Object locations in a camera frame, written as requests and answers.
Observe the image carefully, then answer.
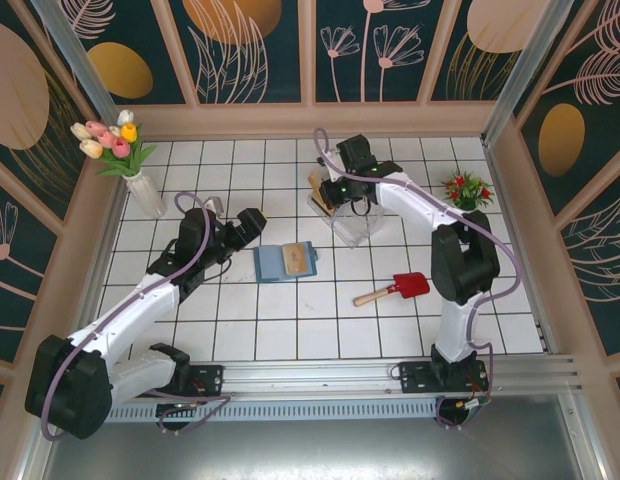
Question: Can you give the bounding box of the tan card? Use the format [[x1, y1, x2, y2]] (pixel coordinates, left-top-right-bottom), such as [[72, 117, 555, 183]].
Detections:
[[308, 172, 336, 217]]

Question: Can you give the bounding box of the blue card holder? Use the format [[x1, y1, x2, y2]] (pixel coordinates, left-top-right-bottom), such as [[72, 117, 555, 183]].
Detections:
[[253, 241, 322, 284]]

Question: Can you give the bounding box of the clear plastic box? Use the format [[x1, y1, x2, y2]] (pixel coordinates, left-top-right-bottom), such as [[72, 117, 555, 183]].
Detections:
[[309, 169, 386, 250]]

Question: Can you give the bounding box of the white ribbed vase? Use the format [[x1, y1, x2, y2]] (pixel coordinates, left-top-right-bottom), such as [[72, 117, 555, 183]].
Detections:
[[125, 172, 167, 220]]

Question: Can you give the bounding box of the red-flowered plant in white pot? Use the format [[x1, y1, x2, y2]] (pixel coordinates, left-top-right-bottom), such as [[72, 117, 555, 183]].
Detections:
[[439, 169, 495, 217]]

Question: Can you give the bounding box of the artificial tulip bouquet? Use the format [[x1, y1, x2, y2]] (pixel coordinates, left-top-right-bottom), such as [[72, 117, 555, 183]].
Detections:
[[70, 108, 159, 179]]

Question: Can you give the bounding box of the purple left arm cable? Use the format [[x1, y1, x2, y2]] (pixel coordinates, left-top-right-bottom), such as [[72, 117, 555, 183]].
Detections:
[[39, 192, 234, 441]]

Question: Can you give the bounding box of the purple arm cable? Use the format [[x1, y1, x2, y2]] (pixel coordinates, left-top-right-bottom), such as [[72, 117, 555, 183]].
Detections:
[[313, 127, 521, 431], [39, 192, 234, 441]]

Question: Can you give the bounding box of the red shovel with wooden handle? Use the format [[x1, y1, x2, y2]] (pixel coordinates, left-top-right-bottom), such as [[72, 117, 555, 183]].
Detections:
[[352, 272, 431, 308]]

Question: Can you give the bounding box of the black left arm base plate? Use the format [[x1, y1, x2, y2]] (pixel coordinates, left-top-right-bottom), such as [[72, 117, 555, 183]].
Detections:
[[132, 363, 226, 399]]

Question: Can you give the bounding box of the aluminium mounting rail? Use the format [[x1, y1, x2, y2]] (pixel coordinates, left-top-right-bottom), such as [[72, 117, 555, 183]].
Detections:
[[37, 354, 586, 406]]

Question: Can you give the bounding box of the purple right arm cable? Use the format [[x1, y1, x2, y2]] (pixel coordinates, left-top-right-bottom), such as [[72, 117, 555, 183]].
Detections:
[[313, 127, 521, 431]]

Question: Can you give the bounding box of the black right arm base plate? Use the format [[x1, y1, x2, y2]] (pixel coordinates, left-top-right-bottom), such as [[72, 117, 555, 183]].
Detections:
[[398, 360, 491, 396]]

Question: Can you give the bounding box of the slotted grey cable duct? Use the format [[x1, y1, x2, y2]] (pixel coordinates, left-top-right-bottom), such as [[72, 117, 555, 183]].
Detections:
[[57, 399, 441, 424]]

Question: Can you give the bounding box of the aluminium frame post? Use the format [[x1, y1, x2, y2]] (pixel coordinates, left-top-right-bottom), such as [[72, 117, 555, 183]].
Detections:
[[28, 0, 120, 121], [481, 0, 575, 147]]

